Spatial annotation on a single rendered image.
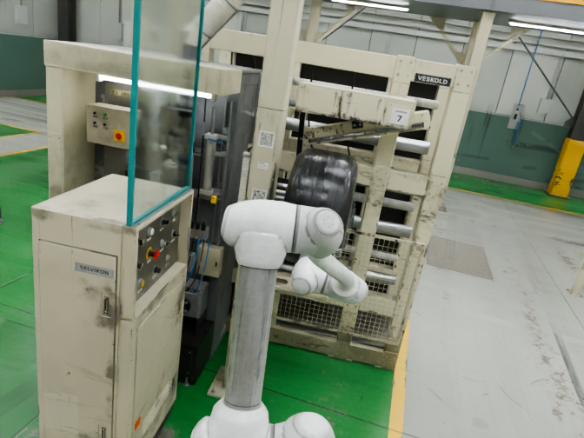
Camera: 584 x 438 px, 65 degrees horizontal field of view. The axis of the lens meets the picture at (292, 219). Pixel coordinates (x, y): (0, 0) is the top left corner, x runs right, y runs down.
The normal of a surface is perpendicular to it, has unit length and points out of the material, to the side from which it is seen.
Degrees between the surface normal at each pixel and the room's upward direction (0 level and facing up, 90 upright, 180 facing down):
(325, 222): 52
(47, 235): 90
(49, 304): 90
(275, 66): 90
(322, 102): 90
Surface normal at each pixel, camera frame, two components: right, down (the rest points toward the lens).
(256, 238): -0.04, 0.11
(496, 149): -0.27, 0.28
